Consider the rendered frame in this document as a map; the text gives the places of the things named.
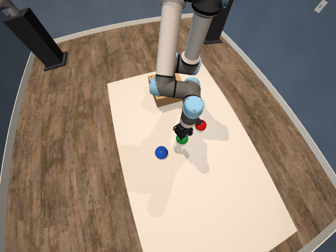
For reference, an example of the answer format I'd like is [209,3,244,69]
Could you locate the green bell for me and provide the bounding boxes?
[176,136,188,144]

